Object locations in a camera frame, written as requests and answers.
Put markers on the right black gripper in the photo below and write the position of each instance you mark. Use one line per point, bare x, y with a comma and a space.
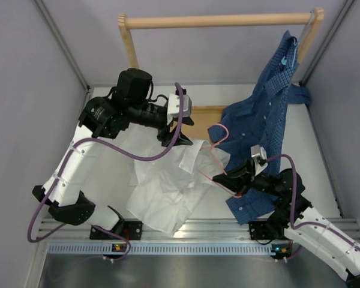
233, 180

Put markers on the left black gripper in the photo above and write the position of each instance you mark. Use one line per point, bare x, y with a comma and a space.
164, 132

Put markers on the pink wire hanger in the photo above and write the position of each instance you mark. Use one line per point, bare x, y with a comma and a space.
209, 149

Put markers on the white shirt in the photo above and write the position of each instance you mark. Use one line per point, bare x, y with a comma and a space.
168, 190

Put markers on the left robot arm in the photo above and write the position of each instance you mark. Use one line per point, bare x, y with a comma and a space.
103, 118

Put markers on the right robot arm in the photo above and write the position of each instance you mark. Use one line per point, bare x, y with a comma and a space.
296, 219

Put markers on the blue checkered shirt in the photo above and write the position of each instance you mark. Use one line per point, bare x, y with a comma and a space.
261, 118

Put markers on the light blue hanger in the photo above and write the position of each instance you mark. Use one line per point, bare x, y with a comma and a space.
300, 39

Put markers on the wooden clothes rack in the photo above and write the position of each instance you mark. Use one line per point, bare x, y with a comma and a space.
202, 54

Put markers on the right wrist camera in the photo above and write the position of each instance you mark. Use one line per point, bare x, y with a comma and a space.
259, 157

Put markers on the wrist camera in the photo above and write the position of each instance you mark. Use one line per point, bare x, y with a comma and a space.
174, 106
259, 157

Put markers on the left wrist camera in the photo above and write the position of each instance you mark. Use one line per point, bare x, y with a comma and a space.
174, 106

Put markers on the slotted metal rail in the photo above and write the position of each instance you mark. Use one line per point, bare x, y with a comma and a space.
196, 237

